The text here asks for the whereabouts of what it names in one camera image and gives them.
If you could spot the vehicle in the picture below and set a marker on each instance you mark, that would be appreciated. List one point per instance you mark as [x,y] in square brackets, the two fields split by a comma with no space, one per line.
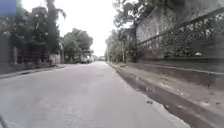
[85,59]

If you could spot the row of trees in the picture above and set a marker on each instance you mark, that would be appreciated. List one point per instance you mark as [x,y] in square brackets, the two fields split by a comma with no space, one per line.
[77,45]

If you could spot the grey asphalt road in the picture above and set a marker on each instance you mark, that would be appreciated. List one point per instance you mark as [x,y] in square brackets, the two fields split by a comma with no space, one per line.
[76,93]

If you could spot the tall tree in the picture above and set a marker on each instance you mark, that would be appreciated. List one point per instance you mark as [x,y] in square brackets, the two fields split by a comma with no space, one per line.
[51,23]

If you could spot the raised concrete sidewalk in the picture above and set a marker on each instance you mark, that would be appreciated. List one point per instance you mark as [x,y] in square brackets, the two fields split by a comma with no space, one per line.
[186,90]

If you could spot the grey kerb strip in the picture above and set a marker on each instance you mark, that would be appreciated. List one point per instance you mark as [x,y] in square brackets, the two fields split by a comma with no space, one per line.
[26,71]

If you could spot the building with fence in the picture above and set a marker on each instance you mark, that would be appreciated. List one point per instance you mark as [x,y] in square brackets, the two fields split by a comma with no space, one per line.
[23,50]

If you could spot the blue sign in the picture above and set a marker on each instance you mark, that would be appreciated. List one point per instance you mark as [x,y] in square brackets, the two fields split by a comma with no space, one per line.
[7,7]

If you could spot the trees over wall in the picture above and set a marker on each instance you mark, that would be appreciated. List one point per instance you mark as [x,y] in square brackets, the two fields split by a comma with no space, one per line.
[123,40]

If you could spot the stone wall with lattice fence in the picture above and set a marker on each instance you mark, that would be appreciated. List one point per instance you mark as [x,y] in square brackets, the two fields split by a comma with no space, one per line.
[186,36]

